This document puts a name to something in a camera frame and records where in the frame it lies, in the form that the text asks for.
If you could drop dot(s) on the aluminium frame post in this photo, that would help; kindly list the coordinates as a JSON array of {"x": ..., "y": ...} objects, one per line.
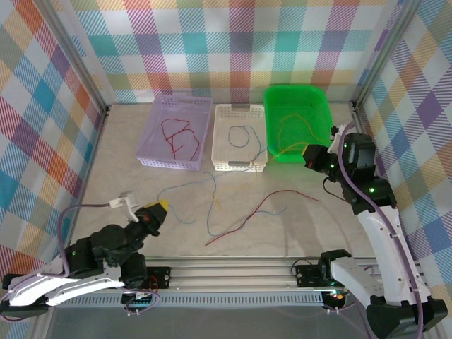
[
  {"x": 81, "y": 56},
  {"x": 384, "y": 53}
]

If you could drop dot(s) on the green circuit board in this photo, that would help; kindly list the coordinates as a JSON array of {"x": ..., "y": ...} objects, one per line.
[{"x": 139, "y": 302}]

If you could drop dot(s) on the green plastic basket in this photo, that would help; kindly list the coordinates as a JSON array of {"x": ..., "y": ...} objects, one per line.
[{"x": 300, "y": 102}]

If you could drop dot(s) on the purple plastic basket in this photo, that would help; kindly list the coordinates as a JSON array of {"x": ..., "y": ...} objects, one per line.
[{"x": 155, "y": 148}]

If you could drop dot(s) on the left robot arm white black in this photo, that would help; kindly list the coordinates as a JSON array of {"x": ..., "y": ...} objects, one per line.
[{"x": 53, "y": 289}]

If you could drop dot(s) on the small circuit board with LED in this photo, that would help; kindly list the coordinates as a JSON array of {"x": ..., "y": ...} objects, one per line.
[{"x": 338, "y": 297}]

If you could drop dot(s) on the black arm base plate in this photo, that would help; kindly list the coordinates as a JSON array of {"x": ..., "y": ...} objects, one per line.
[
  {"x": 162, "y": 277},
  {"x": 305, "y": 277}
]

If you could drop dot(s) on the aluminium frame floor rail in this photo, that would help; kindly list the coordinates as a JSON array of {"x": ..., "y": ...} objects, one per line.
[
  {"x": 85, "y": 176},
  {"x": 357, "y": 113}
]

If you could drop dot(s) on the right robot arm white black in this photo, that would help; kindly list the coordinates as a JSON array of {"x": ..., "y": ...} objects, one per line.
[{"x": 381, "y": 247}]

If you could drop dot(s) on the white plastic basket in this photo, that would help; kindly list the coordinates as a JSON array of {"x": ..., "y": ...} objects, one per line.
[{"x": 222, "y": 148}]

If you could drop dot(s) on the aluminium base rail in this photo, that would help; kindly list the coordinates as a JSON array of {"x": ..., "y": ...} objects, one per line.
[{"x": 229, "y": 273}]

